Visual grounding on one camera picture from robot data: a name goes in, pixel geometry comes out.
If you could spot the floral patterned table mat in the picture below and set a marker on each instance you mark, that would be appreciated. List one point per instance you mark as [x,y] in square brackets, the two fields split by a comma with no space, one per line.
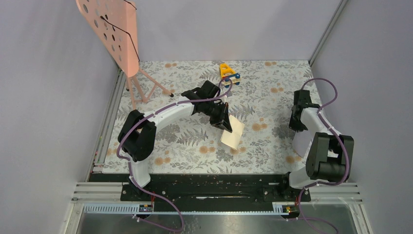
[262,101]

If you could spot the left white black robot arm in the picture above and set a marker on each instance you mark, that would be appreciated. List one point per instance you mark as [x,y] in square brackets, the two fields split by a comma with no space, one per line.
[137,136]

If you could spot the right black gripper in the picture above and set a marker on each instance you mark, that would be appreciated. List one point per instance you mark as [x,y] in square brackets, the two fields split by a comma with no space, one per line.
[295,127]

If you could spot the yellow blue toy car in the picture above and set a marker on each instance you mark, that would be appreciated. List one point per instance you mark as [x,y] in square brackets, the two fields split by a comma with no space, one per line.
[229,76]

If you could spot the white slotted cable duct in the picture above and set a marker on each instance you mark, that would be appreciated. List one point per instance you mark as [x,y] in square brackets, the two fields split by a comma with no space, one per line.
[145,209]

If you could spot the pink perforated music stand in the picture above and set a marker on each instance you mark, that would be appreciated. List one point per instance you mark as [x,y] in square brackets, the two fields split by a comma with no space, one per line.
[114,22]

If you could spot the beige lined letter paper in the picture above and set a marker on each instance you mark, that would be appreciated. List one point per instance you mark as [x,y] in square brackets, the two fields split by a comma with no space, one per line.
[232,139]

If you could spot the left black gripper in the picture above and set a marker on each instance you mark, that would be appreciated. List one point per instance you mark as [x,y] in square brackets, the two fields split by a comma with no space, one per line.
[218,122]

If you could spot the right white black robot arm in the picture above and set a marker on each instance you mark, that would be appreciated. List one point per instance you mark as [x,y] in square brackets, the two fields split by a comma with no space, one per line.
[328,153]

